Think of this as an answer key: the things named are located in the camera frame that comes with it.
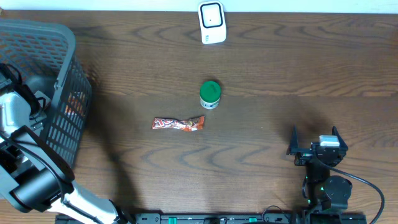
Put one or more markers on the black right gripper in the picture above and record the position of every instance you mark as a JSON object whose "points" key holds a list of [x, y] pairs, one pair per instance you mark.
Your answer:
{"points": [[305, 154]]}

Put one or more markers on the green lid white jar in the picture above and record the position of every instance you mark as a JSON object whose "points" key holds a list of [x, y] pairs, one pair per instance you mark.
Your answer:
{"points": [[210, 95]]}

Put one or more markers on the orange red candy wrapper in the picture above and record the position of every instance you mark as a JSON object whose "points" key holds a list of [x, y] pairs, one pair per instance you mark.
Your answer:
{"points": [[188, 125]]}

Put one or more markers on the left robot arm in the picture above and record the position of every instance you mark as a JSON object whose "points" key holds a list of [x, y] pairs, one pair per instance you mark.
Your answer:
{"points": [[34, 176]]}

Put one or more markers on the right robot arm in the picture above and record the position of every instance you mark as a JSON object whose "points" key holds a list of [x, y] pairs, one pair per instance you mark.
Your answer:
{"points": [[327, 194]]}

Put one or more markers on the white barcode scanner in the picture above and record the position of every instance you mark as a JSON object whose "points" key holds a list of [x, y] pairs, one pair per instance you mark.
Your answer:
{"points": [[212, 22]]}

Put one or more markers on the orange snack packet in basket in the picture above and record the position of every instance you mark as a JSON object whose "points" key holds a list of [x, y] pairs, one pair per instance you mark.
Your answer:
{"points": [[75, 104]]}

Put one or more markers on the grey plastic mesh basket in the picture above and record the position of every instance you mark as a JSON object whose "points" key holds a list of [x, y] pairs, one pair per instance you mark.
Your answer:
{"points": [[43, 56]]}

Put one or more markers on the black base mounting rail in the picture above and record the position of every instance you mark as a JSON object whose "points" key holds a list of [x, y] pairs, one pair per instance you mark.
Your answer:
{"points": [[155, 218]]}

